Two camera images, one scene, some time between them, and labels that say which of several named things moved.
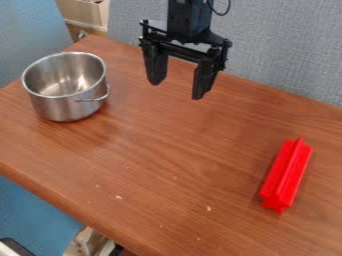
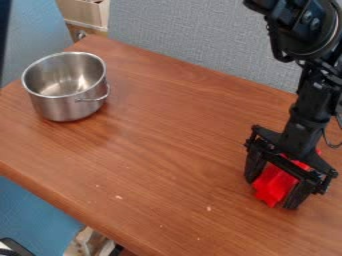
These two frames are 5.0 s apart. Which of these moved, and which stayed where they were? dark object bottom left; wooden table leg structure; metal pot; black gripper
Moved: black gripper
Stayed: metal pot; wooden table leg structure; dark object bottom left
